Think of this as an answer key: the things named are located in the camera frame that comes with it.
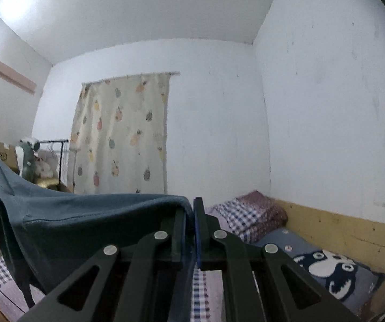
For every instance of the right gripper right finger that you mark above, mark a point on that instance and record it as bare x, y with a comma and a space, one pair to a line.
261, 284

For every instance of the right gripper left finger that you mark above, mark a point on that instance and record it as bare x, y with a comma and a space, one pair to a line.
149, 281

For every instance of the dark teal shirt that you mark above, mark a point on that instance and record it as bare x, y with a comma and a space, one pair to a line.
45, 235

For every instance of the black clothes rack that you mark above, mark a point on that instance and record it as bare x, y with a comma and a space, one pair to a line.
55, 154

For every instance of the folded plaid quilt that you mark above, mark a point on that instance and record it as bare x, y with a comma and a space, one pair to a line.
250, 217

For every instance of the blue cartoon pillow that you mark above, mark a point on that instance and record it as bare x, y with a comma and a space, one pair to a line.
349, 281

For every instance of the wooden headboard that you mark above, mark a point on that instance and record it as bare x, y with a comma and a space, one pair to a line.
360, 239

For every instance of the plaid bed sheet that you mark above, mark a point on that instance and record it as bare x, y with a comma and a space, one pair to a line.
206, 303

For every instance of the pineapple print curtain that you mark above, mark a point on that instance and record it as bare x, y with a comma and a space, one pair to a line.
118, 137

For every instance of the cardboard box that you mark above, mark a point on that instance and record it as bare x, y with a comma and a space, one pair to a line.
8, 156

